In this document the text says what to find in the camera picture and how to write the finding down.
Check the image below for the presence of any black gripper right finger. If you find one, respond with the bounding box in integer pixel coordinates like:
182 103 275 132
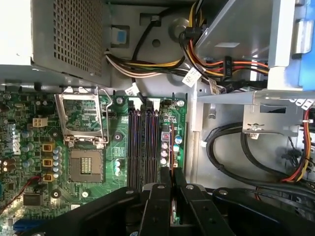
174 167 315 236

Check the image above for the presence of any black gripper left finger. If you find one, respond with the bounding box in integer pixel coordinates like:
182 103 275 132
27 168 173 236

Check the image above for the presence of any black RAM slot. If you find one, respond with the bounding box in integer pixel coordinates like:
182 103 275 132
134 97 143 186
127 97 135 186
145 97 153 185
152 97 160 185

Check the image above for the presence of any green motherboard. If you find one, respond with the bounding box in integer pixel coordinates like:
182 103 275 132
0 90 188 236

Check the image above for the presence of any CPU socket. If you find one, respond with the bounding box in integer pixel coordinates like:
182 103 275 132
68 148 104 184

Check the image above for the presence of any black and grey PC case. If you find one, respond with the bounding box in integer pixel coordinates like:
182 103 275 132
0 0 315 236

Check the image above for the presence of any metal socket cover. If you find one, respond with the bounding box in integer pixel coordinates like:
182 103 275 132
54 86 107 144

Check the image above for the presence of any blue expansion slot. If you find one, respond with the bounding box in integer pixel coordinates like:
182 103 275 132
13 218 59 234

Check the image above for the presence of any white four-pin board connector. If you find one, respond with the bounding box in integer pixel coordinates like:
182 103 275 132
31 117 49 129

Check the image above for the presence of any blue plastic clip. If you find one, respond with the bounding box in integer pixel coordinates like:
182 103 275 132
110 26 130 47

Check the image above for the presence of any blue plastic bay latch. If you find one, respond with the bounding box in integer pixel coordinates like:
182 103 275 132
292 0 315 92

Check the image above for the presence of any grey power supply unit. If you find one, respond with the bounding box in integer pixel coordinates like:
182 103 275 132
0 0 112 87

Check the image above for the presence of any grey metal disk bay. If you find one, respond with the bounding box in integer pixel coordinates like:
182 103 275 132
194 0 300 68

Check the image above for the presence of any wire locking lever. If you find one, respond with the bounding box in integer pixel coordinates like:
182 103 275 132
97 86 114 145

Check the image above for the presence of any white yellow black wire bundle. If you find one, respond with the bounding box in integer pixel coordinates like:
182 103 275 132
104 48 188 80

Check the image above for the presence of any thin red wire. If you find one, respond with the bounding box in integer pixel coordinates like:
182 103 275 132
0 176 49 215

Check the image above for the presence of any black wire connector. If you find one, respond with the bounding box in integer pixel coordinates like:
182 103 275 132
222 56 234 82

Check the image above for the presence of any red orange yellow wire bundle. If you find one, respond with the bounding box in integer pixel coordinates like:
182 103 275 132
179 0 270 83

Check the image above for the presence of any black cable with white tag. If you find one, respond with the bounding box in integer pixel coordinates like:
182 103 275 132
125 14 162 104

